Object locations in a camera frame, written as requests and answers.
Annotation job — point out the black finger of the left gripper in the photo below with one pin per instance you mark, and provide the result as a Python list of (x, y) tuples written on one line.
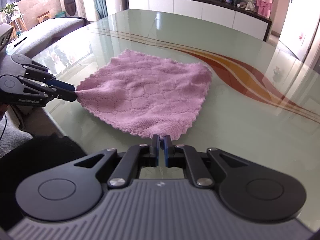
[(23, 92)]

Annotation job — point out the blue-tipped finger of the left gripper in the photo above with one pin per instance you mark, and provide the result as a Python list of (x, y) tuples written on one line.
[(38, 72)]

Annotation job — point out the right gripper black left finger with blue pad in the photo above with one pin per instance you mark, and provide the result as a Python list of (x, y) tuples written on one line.
[(72, 189)]

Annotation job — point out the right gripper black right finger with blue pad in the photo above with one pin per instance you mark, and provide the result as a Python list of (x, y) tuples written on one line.
[(247, 189)]

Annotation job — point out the pink knitted towel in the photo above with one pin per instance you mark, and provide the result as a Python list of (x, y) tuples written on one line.
[(143, 95)]

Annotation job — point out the grey sofa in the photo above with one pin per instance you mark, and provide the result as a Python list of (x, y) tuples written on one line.
[(43, 35)]

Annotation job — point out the white washing machine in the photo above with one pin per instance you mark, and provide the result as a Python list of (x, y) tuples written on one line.
[(73, 8)]

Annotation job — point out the white dark-topped sideboard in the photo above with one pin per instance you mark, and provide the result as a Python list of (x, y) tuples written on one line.
[(213, 11)]

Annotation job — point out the white door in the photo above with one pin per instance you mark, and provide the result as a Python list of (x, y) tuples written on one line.
[(300, 26)]

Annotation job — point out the pink gift box with bow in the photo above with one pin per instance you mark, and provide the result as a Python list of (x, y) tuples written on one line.
[(264, 7)]

